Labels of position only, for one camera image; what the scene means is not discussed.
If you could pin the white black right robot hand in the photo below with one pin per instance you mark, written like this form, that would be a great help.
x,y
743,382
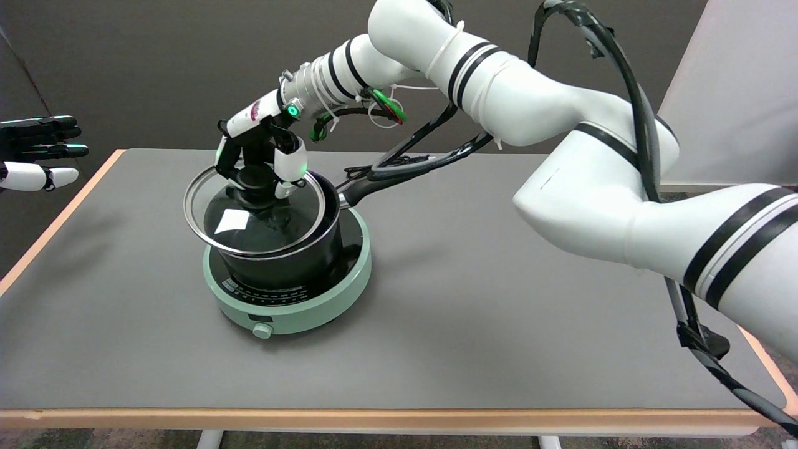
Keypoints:
x,y
259,115

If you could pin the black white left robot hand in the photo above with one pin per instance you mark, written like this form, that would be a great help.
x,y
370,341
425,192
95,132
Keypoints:
x,y
31,176

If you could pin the green round induction cooker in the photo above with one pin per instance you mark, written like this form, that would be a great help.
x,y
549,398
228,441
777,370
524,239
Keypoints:
x,y
299,318

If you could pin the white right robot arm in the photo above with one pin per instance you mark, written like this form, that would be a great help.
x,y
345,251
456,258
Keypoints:
x,y
561,106

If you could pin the glass pot lid black knob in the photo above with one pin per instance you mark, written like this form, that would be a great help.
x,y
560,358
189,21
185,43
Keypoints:
x,y
249,238

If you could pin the white partition panel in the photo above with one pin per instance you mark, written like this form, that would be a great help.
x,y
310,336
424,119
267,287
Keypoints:
x,y
748,93

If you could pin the white table leg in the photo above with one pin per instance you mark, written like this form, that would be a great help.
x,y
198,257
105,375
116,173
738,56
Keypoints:
x,y
550,443
209,439

